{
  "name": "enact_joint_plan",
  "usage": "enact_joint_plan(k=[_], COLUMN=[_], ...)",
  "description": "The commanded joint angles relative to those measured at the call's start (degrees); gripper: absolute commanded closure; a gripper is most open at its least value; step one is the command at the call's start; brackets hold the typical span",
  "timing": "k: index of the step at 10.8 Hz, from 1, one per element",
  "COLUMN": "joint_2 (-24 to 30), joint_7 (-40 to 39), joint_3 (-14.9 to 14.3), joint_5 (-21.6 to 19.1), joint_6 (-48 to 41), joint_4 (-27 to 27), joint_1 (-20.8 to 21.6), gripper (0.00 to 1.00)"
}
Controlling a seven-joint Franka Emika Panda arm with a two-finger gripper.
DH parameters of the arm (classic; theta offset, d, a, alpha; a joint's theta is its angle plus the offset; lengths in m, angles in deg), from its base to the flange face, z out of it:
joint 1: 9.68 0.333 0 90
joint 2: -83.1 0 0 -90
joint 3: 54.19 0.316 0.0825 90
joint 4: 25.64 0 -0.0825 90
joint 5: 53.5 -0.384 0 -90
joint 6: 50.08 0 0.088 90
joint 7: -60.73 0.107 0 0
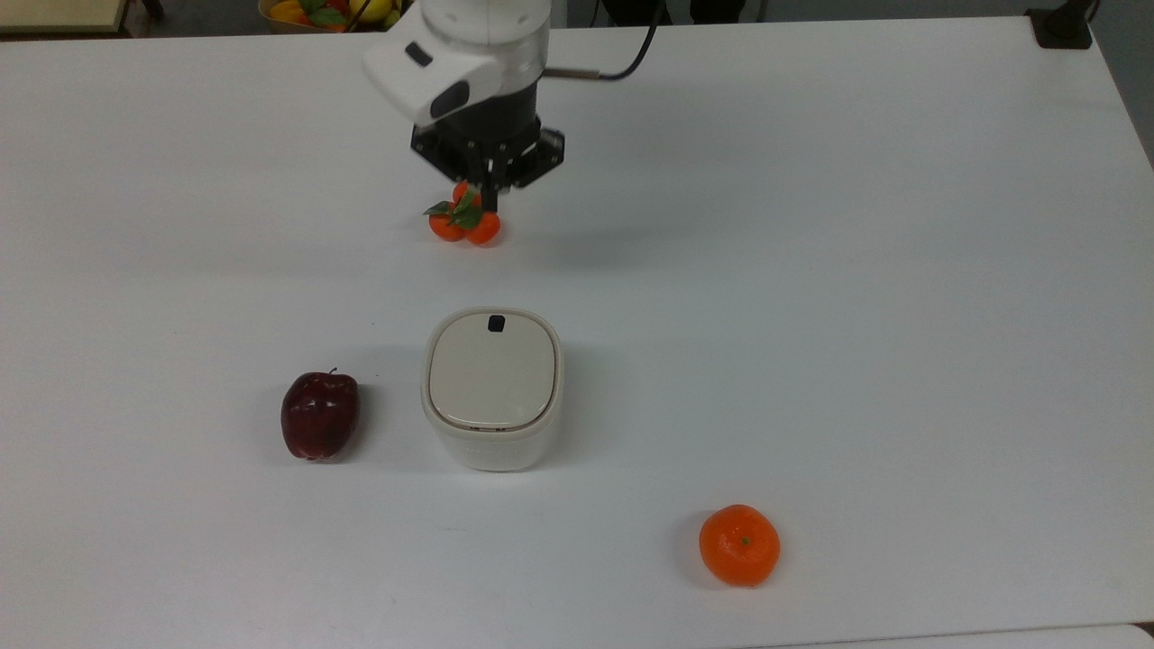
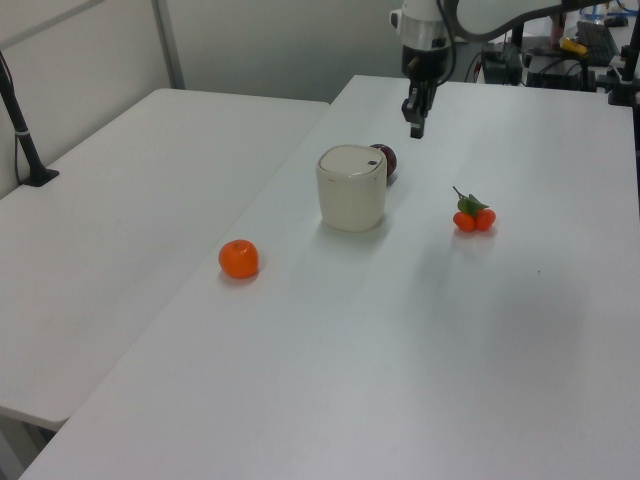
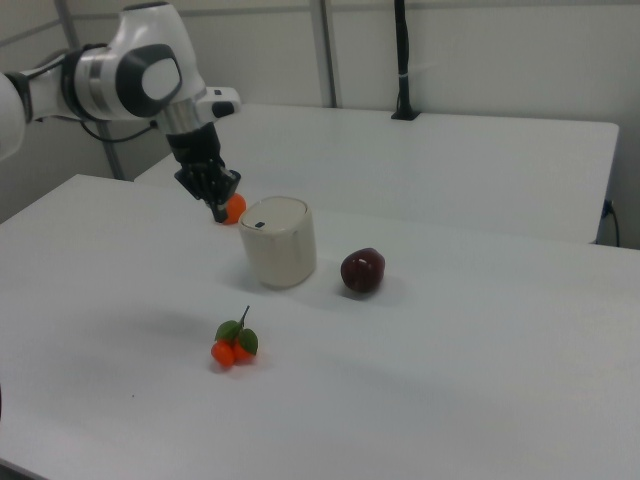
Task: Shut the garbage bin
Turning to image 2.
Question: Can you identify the black pole with base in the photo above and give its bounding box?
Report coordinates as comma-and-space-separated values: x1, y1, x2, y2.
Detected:
0, 49, 61, 188

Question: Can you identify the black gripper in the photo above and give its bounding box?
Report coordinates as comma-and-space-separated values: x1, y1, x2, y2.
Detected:
401, 43, 450, 140

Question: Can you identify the dark red apple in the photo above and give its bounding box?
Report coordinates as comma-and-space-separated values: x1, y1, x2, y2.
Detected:
368, 143, 400, 180

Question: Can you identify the orange mandarin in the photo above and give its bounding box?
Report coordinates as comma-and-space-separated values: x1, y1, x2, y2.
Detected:
217, 239, 260, 280

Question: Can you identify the cream swing bin lid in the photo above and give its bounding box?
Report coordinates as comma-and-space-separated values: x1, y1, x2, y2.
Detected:
319, 145, 387, 179

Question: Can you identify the black flat device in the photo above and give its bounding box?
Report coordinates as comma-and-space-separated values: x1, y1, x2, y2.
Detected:
523, 49, 597, 92

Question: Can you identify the cream plastic garbage bin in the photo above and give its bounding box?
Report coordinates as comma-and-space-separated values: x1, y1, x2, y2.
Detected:
315, 144, 389, 234

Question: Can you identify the black keyboard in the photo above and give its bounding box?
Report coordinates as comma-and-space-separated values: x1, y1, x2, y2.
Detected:
575, 19, 620, 65

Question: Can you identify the black clamp stand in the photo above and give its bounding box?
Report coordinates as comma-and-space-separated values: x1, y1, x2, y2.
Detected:
606, 0, 640, 107

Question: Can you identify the black electronics box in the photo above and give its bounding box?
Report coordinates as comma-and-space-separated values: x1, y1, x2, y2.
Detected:
478, 48, 522, 86

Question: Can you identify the kumquat cluster with leaves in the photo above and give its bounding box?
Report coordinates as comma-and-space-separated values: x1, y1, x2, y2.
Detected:
452, 185, 497, 234

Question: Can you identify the white side table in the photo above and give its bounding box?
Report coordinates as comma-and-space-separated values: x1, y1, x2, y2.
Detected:
0, 87, 331, 431

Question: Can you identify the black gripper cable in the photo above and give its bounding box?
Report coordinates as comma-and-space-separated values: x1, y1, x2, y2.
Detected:
434, 0, 459, 82

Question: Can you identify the grey partition post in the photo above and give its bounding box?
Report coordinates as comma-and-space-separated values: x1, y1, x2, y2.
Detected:
151, 0, 187, 92

